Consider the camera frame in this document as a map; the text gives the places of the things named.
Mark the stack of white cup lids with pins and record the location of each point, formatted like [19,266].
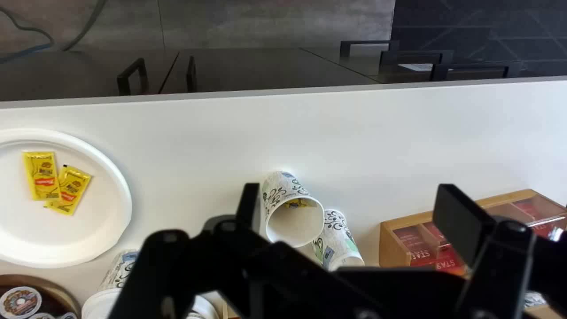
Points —
[98,303]

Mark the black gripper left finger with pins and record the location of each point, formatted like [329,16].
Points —
[249,205]

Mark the white coffee pod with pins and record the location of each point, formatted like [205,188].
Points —
[20,301]

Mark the red tea bag stack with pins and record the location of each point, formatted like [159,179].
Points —
[532,209]

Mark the wooden tea bag box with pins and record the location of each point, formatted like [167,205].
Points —
[396,235]

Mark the yellow condiment packet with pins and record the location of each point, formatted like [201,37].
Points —
[72,189]
[40,175]

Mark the patterned coffee pod container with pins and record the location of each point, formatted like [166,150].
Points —
[63,289]

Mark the maroon tea bag stack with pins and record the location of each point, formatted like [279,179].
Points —
[426,248]

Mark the black metal stool frame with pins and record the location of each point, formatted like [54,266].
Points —
[414,56]
[123,81]
[192,72]
[472,71]
[364,42]

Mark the white paper plate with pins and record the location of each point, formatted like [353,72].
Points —
[89,223]

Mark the floral paper coffee cup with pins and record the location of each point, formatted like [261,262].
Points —
[339,248]
[295,221]
[121,267]

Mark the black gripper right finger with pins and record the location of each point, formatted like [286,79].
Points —
[467,227]

